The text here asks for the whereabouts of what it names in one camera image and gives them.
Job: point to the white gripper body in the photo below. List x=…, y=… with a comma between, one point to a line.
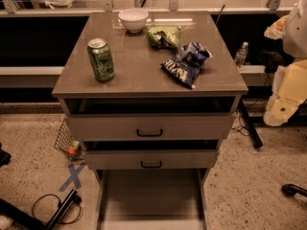
x=296, y=35

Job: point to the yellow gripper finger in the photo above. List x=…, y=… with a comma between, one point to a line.
x=277, y=29
x=272, y=116

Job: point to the green soda can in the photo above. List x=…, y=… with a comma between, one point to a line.
x=100, y=59

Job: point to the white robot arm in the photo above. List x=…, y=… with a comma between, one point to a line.
x=295, y=36

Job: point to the middle drawer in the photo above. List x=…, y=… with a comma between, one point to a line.
x=134, y=155

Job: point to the grey drawer cabinet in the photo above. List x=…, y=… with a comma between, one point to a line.
x=137, y=65

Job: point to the top drawer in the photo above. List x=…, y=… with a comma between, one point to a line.
x=152, y=119

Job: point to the open bottom drawer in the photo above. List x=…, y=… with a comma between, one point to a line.
x=151, y=200

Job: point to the black table leg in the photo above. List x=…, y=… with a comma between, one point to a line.
x=257, y=143

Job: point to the clear plastic water bottle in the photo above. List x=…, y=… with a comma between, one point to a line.
x=241, y=55

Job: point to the black office chair base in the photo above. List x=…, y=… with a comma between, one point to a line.
x=291, y=190

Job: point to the blue chip bag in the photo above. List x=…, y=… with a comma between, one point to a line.
x=187, y=65

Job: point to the green chip bag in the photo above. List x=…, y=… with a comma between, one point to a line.
x=164, y=36

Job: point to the white ceramic bowl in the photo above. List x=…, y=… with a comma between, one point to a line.
x=133, y=20

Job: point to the orange green item in basket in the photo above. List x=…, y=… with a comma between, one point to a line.
x=73, y=149

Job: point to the wire mesh basket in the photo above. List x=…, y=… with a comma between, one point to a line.
x=63, y=141

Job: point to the black stand with cable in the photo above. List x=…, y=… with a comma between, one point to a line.
x=47, y=212

